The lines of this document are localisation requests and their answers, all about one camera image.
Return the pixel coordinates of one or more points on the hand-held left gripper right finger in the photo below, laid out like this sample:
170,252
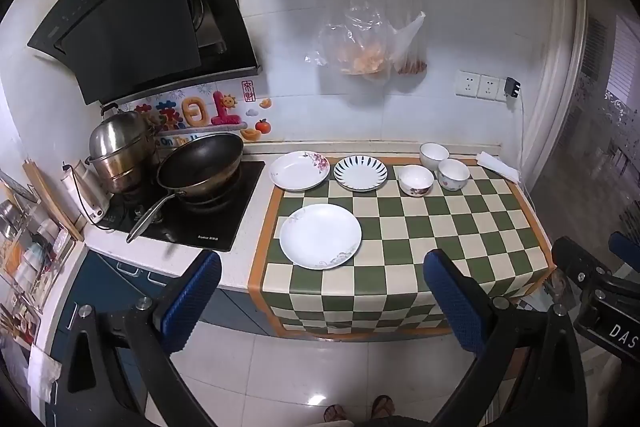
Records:
447,297

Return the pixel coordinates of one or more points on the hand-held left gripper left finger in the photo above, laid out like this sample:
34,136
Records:
197,292

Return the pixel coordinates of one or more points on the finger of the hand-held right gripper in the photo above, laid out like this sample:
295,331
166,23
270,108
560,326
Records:
626,245
575,257

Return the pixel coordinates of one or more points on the white floral print bowl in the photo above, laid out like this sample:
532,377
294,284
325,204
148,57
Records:
415,179

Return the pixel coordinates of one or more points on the black gas cooktop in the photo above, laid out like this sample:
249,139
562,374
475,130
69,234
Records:
220,227

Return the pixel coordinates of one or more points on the green checkered mat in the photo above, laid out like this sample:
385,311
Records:
425,227

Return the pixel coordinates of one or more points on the white folded cloth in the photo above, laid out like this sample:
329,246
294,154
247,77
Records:
497,166

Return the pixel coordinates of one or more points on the person's right foot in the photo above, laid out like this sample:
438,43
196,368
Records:
383,406

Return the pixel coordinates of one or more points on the person's foot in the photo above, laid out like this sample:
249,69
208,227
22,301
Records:
383,406
335,414

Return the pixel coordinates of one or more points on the large white plate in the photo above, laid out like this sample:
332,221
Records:
320,237

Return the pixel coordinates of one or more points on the frosted glass sliding door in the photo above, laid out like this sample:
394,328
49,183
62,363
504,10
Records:
600,107

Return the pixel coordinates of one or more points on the white kettle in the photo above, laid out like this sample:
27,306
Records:
90,197

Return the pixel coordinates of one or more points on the plain white bowl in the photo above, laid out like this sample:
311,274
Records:
434,152

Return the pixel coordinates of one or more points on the blue striped white plate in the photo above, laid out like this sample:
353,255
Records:
360,174

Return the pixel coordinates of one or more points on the white floral print plate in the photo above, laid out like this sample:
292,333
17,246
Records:
295,172

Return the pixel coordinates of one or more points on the person's left foot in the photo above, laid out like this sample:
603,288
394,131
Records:
335,414

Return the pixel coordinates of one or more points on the wooden cutting board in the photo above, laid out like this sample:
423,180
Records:
55,202

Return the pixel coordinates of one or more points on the stainless steel steamer pot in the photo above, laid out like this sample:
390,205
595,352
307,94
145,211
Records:
120,142

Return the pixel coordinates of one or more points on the white rag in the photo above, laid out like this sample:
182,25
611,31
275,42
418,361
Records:
45,372

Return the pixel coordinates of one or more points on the black charger plug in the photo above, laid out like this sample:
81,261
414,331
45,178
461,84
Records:
513,87

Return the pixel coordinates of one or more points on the clear bag with orange food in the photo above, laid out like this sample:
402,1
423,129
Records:
360,52

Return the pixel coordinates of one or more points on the black range hood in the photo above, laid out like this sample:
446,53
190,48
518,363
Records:
125,32

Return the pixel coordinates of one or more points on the colourful wall stickers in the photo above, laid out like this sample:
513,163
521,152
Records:
200,112

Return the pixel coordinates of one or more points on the white wall outlet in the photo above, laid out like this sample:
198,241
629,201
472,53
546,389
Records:
491,88
467,84

